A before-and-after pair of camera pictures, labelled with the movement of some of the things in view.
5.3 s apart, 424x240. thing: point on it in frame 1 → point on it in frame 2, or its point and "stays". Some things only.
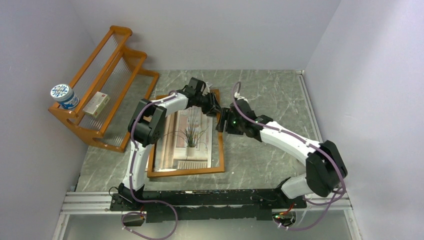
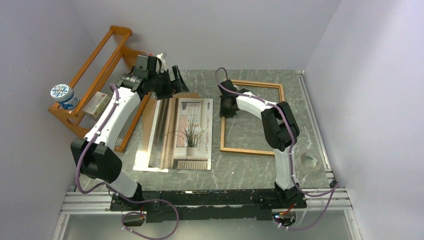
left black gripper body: [205, 102] → [161, 84]
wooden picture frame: [190, 142] → [222, 127]
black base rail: [174, 206] stays
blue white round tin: [64, 95] stays
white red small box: [97, 104] stays
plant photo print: [187, 142] stays
